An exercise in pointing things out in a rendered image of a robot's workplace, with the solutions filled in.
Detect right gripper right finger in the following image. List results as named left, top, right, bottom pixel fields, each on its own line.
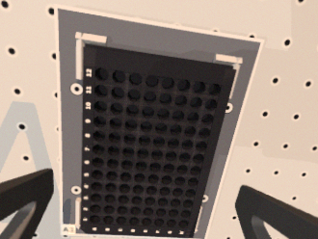
left=235, top=185, right=318, bottom=239

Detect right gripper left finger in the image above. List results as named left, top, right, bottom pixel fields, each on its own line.
left=0, top=169, right=54, bottom=239

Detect grey rectangular base plate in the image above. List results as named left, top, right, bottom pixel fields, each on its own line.
left=0, top=0, right=318, bottom=239

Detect black well plate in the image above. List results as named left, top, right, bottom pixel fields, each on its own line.
left=80, top=43, right=237, bottom=238

